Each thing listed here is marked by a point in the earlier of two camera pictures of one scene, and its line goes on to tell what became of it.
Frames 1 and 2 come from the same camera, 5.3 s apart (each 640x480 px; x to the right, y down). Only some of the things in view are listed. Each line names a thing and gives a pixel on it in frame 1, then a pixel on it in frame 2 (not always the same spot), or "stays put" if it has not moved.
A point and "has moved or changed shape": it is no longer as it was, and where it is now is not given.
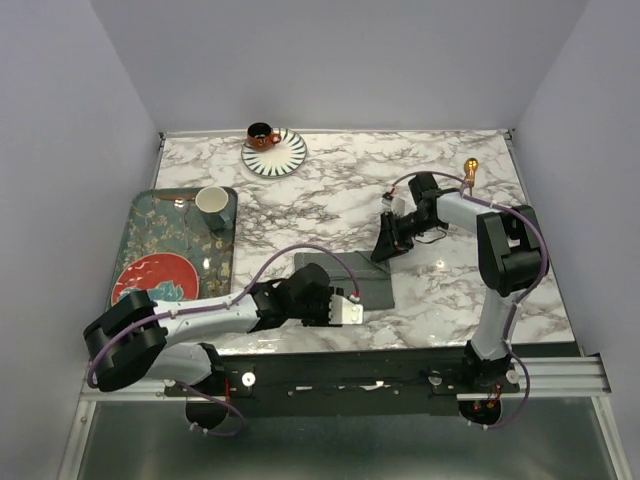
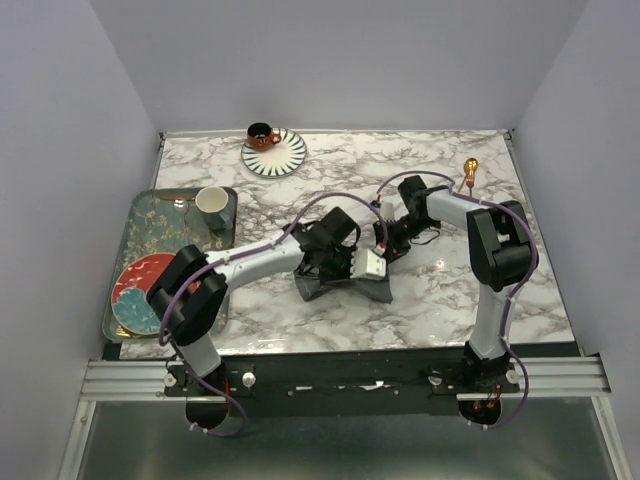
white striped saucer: x=280 y=160 stays put
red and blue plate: x=163 y=276 stays put
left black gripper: x=323 y=320 → x=346 y=273
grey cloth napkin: x=374 y=278 has moved or changed shape
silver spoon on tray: x=182 y=205 stays put
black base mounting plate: x=301 y=382 stays put
